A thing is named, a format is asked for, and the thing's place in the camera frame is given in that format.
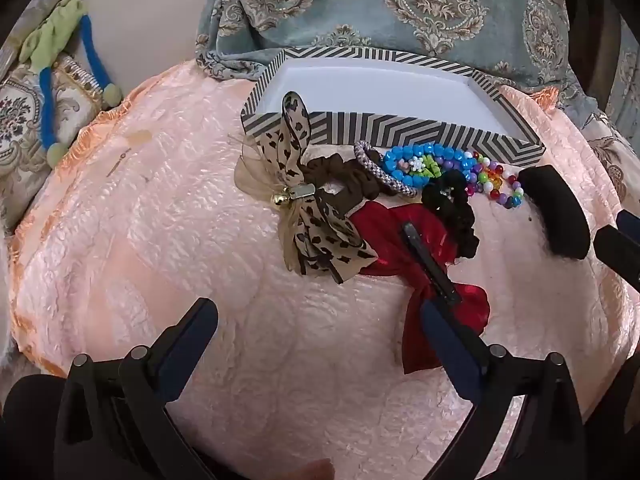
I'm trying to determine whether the black velvet pouch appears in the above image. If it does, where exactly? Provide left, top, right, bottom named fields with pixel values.
left=519, top=165, right=591, bottom=261

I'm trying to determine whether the cream floral cloth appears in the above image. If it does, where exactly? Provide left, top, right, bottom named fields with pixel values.
left=580, top=105, right=640, bottom=221

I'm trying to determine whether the brown scrunchie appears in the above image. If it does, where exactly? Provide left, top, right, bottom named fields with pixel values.
left=300, top=152, right=396, bottom=211

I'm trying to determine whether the purple bead bracelet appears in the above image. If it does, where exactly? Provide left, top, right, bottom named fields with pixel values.
left=434, top=156, right=468, bottom=177

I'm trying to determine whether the striped cardboard box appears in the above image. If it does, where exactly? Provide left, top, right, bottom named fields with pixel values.
left=240, top=46, right=547, bottom=166

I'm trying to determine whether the floral embroidered cushion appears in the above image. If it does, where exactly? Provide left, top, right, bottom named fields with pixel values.
left=0, top=55, right=121, bottom=231

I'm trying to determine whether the blue patterned cushion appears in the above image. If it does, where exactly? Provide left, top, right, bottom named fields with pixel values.
left=195, top=0, right=640, bottom=141

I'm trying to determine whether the blue bead bracelet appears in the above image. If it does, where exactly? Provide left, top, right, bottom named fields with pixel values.
left=382, top=142, right=478, bottom=181

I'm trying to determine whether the pink quilted bedspread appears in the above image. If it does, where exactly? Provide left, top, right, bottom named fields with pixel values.
left=10, top=57, right=640, bottom=480

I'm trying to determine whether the green flower bead bracelet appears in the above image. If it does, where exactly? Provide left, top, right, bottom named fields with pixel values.
left=400, top=155, right=443, bottom=178

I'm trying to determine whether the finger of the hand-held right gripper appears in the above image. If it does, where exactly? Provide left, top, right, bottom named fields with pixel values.
left=616, top=209, right=640, bottom=246
left=594, top=227, right=640, bottom=293

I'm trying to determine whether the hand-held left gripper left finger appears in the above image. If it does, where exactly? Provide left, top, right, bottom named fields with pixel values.
left=54, top=297, right=221, bottom=480

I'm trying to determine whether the leopard print bow clip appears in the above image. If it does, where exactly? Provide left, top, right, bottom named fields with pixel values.
left=229, top=91, right=379, bottom=285

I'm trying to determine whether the black scrunchie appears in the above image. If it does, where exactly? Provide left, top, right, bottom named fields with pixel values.
left=421, top=169, right=481, bottom=261

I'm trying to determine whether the red bow hair clip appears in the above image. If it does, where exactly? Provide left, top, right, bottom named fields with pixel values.
left=350, top=200, right=491, bottom=375

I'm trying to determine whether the rainbow crystal bracelet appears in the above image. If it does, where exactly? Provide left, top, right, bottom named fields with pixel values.
left=467, top=152, right=506, bottom=201

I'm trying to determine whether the silver beaded bracelet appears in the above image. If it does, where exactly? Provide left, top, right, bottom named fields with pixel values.
left=353, top=141, right=418, bottom=198

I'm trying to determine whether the round multicolour bead bracelet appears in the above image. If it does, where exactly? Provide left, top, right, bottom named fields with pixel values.
left=480, top=160, right=526, bottom=209

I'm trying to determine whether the green blue fabric cord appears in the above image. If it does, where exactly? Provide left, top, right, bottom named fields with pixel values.
left=19, top=0, right=123, bottom=168

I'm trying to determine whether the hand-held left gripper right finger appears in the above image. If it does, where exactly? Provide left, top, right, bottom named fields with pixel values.
left=419, top=301, right=586, bottom=480

